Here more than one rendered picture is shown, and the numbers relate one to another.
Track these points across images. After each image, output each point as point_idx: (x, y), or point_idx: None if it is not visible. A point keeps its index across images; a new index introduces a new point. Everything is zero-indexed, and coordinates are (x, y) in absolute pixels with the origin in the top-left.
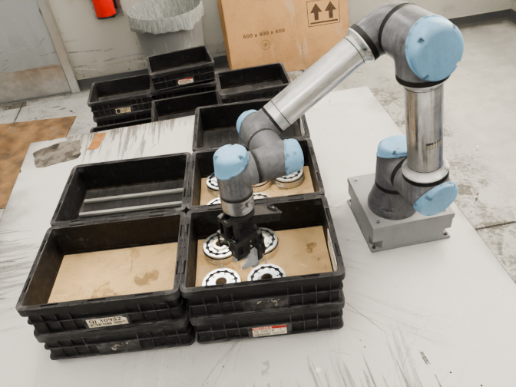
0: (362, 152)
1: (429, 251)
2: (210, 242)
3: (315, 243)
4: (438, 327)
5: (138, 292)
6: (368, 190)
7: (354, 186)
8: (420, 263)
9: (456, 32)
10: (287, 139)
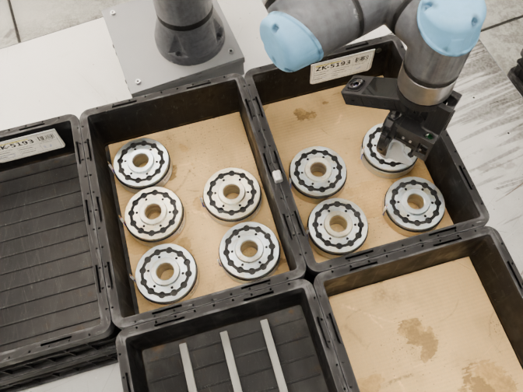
0: (13, 112)
1: (236, 29)
2: (337, 241)
3: (296, 110)
4: None
5: (451, 339)
6: (163, 65)
7: (154, 83)
8: (258, 38)
9: None
10: (82, 148)
